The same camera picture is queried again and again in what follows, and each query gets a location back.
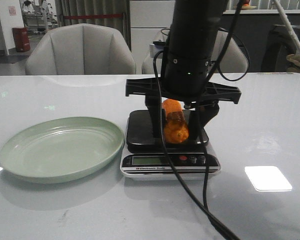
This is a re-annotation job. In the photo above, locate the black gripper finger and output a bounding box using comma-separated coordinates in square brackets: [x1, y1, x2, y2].
[144, 95, 165, 145]
[188, 103, 220, 145]

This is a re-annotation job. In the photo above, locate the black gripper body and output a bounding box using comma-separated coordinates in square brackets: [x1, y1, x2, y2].
[125, 53, 242, 105]

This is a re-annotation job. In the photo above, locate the orange corn cob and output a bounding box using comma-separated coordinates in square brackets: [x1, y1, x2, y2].
[162, 99, 189, 144]

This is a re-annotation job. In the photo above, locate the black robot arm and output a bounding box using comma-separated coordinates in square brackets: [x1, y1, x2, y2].
[125, 0, 241, 149]

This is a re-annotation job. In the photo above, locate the grey armchair right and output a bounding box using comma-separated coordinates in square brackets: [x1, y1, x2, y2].
[141, 28, 249, 75]

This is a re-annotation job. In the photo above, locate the grey armchair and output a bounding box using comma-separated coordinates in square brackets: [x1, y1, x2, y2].
[141, 28, 249, 75]
[25, 23, 136, 76]

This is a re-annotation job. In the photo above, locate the digital kitchen scale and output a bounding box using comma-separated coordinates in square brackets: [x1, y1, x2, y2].
[120, 109, 221, 181]

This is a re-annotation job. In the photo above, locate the white cabinet column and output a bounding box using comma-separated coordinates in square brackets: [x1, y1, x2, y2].
[129, 0, 175, 74]

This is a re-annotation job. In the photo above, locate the dark counter sideboard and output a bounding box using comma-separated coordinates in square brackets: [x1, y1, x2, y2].
[220, 9, 300, 72]

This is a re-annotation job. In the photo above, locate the grey armchair left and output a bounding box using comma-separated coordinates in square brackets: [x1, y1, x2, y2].
[25, 23, 136, 76]

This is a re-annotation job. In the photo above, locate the red barrier belt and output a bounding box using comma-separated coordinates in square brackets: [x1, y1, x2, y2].
[63, 13, 124, 20]

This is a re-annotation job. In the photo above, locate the fruit bowl on counter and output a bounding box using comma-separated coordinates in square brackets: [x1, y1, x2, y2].
[241, 0, 257, 10]

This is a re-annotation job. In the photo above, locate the dark appliance at right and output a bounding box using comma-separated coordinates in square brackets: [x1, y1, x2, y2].
[260, 24, 297, 72]

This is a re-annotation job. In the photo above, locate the light green plate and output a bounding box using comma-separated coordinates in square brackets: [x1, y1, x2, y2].
[0, 117, 125, 184]

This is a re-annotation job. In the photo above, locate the tan cushion at right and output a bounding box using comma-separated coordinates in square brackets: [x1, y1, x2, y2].
[286, 54, 300, 73]

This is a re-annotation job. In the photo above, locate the grey pleated curtain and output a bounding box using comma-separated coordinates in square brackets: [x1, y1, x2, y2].
[55, 0, 131, 47]

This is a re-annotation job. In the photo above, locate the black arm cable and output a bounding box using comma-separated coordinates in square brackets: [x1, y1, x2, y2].
[152, 0, 251, 240]

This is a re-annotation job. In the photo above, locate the white braided hose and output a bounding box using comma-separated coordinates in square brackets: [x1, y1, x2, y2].
[272, 0, 300, 68]

